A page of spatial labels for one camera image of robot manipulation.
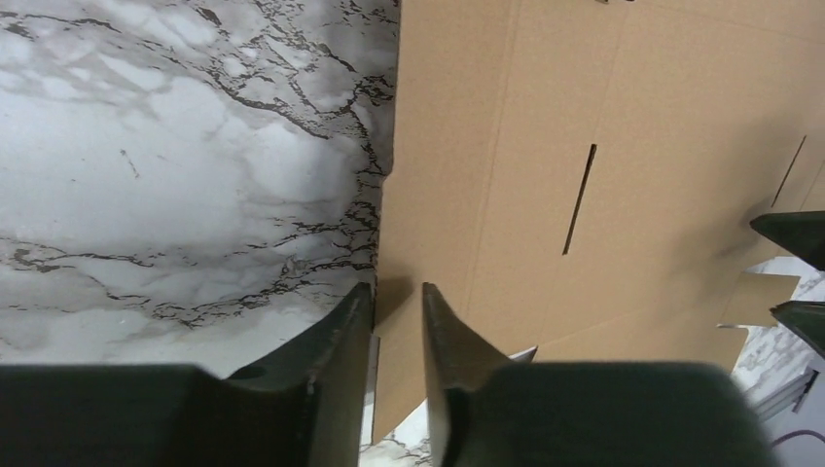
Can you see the brown cardboard box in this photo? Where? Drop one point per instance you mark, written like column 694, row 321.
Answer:
column 579, row 177

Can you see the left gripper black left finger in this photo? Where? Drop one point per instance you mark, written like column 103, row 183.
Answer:
column 300, row 405

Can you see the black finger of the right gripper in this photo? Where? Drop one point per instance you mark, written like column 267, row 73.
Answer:
column 805, row 319
column 800, row 233

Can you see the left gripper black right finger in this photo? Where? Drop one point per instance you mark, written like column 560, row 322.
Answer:
column 485, row 409

